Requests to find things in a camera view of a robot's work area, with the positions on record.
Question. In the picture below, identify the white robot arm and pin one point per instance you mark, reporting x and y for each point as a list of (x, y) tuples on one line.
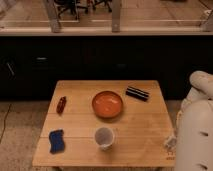
[(194, 150)]

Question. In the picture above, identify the orange bowl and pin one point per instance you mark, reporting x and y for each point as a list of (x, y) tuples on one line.
[(107, 104)]

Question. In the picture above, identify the wooden table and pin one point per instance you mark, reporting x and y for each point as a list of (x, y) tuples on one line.
[(140, 130)]

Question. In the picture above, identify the red snack bag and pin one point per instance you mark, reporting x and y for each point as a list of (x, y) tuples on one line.
[(61, 105)]

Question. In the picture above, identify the white cup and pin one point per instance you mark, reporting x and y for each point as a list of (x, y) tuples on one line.
[(104, 137)]

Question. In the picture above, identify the blue sponge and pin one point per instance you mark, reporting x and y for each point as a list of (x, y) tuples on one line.
[(56, 141)]

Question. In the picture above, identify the black cabinet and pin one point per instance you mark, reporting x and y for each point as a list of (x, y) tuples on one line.
[(30, 66)]

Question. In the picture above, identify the black office chair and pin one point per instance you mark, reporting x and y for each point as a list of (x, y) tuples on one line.
[(72, 5)]

